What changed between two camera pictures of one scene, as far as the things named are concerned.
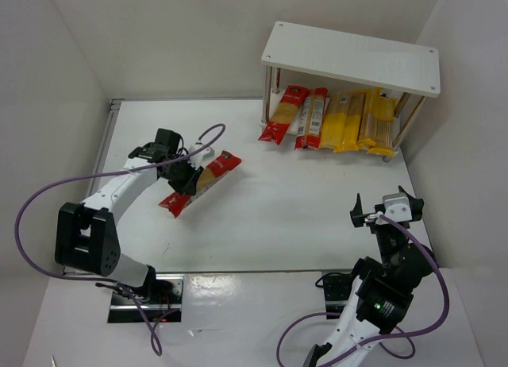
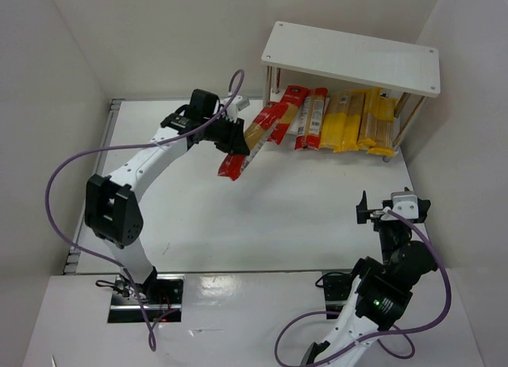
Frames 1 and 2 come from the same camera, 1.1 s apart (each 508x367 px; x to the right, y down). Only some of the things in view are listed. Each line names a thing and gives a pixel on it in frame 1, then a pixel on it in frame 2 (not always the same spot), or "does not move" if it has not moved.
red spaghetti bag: (178, 202) to (232, 165)
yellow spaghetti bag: (352, 125) does not move
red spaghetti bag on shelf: (285, 114) does not move
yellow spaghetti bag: (334, 121) does not move
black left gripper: (184, 180) to (228, 133)
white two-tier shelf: (301, 56) does not move
